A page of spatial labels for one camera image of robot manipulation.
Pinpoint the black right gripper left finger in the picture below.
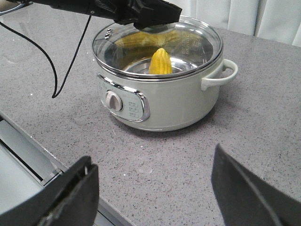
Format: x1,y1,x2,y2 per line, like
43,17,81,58
0,156,99,226

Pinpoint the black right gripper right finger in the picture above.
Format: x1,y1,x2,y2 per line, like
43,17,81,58
211,145,301,226

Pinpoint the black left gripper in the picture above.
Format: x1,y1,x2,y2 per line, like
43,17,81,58
93,0,182,30

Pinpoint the yellow plastic corn cob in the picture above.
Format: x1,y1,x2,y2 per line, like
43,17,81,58
149,48,173,75

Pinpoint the glass pot lid steel rim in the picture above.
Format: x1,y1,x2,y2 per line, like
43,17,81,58
92,16,223,80

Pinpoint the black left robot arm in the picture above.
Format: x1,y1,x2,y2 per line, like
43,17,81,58
34,0,182,30

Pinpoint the pale green electric cooking pot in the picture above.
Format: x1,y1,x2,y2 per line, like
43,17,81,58
97,53,238,132

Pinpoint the white pleated curtain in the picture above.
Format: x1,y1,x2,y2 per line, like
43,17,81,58
172,0,301,47

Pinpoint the grey metal table rail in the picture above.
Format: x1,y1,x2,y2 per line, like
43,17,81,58
0,114,129,226

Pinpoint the black cable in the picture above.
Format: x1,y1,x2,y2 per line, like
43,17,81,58
0,15,92,99

